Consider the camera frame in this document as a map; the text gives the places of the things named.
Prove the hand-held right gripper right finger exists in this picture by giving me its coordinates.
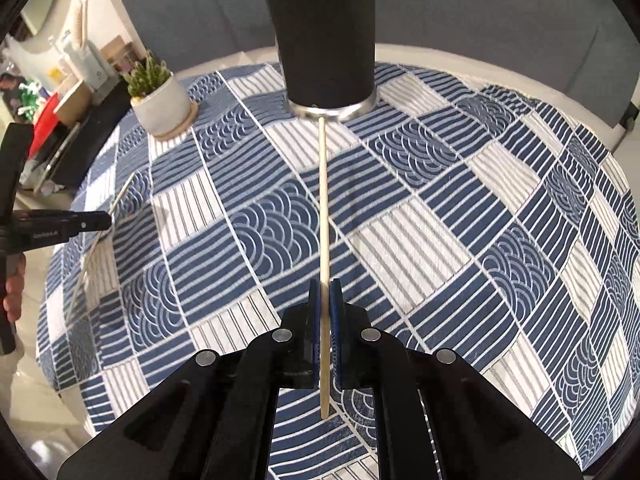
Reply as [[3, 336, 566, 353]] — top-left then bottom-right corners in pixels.
[[330, 279, 583, 480]]

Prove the round wooden coaster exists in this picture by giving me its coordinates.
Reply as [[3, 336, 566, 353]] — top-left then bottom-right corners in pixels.
[[147, 100, 201, 141]]

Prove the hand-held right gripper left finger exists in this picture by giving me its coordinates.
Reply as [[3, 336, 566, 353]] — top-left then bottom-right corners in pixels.
[[55, 280, 321, 480]]

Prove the red plastic item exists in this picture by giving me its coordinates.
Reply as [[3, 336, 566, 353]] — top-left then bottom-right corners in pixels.
[[27, 95, 63, 161]]

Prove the person's left hand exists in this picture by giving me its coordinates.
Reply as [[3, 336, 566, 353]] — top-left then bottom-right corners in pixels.
[[2, 252, 27, 322]]

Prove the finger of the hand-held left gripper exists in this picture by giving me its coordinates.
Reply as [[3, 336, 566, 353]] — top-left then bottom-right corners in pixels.
[[62, 210, 113, 241]]

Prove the black side table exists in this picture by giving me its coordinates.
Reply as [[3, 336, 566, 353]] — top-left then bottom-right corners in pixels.
[[30, 80, 135, 196]]

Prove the grey backdrop cloth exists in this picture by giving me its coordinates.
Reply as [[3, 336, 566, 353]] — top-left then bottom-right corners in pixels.
[[100, 0, 640, 131]]

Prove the wooden chopstick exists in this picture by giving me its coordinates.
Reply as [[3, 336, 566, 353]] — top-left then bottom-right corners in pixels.
[[318, 117, 332, 420], [66, 173, 136, 316]]

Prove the small succulent in white pot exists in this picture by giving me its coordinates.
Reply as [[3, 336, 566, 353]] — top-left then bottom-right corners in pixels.
[[121, 50, 193, 136]]

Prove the black power plug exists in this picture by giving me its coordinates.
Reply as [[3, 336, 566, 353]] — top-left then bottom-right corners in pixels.
[[617, 95, 639, 133]]

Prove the blue white patterned tablecloth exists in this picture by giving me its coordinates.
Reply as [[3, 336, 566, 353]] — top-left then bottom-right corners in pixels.
[[35, 60, 640, 480]]

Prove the cardboard box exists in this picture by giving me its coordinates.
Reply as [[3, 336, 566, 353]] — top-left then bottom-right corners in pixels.
[[100, 35, 140, 75], [52, 80, 97, 127]]

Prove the black cup with steel base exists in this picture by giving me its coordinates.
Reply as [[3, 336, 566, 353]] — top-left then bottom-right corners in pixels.
[[263, 0, 378, 122]]

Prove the beige hanging strap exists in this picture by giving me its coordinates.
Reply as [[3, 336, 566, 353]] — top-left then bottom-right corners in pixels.
[[70, 0, 97, 52]]

